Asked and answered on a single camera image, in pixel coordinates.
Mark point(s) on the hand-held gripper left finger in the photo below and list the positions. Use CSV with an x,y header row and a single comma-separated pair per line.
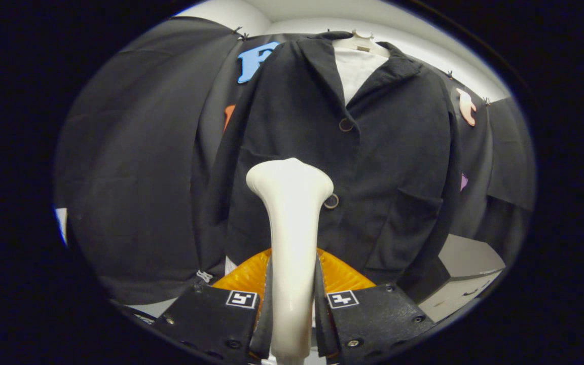
x,y
266,329

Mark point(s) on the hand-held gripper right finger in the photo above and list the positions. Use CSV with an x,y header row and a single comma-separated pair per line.
x,y
322,324

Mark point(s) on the black blazer jacket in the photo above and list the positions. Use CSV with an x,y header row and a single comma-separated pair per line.
x,y
388,152

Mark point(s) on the grey cabinet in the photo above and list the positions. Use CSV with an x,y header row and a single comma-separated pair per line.
x,y
467,258

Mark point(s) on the black backdrop cloth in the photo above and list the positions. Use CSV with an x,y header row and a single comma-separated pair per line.
x,y
135,152

